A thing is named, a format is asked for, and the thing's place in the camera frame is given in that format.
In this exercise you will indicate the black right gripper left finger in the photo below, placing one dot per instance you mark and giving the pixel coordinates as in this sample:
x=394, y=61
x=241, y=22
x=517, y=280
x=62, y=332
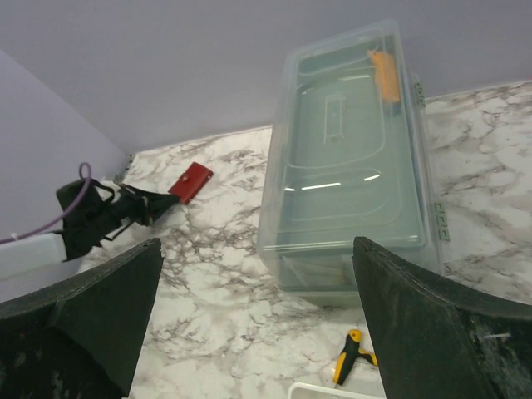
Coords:
x=81, y=337

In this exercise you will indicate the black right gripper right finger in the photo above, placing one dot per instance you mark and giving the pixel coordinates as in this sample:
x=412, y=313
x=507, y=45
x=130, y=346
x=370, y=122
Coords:
x=436, y=338

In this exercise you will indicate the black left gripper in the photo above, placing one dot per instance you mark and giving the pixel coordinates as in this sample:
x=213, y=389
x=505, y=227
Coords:
x=102, y=213

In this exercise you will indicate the red leather card holder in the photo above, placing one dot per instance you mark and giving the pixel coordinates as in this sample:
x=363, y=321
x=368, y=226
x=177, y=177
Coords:
x=191, y=182

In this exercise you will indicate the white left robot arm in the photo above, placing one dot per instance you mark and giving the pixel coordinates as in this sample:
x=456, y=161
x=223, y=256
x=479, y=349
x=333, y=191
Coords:
x=27, y=254

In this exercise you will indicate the white plastic tray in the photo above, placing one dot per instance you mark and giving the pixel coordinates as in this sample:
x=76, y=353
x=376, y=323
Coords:
x=301, y=390

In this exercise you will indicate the clear plastic storage box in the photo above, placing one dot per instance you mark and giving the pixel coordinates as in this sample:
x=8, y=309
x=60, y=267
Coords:
x=344, y=163

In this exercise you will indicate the orange tool inside box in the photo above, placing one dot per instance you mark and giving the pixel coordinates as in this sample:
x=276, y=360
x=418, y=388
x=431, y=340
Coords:
x=386, y=75

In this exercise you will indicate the yellow black handled tool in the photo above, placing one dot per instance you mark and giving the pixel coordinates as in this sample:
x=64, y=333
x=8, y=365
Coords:
x=352, y=350

